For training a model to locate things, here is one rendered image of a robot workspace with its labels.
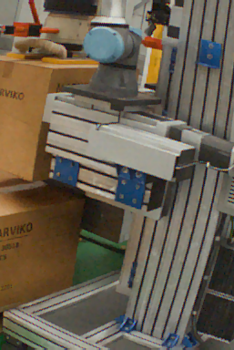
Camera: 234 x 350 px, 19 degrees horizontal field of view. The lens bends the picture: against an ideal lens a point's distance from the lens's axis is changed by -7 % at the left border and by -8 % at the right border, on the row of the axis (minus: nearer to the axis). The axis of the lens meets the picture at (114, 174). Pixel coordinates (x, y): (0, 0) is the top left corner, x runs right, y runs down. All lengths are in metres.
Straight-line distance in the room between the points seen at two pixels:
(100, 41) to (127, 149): 0.32
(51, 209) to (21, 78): 0.53
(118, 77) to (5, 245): 0.76
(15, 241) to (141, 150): 0.78
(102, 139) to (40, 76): 0.48
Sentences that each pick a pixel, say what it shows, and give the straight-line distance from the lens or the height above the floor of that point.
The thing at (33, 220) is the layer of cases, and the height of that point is 0.50.
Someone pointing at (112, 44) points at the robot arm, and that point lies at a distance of 1.92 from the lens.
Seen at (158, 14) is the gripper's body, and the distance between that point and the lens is 2.69.
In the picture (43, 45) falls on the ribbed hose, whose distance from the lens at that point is 2.46.
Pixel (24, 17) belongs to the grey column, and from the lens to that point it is 4.01.
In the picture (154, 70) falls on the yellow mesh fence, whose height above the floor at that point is 0.95.
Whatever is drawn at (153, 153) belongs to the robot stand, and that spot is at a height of 0.93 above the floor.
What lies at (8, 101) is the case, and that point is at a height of 0.92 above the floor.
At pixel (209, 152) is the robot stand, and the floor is 0.95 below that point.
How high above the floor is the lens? 1.33
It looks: 14 degrees down
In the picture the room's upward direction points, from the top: 10 degrees clockwise
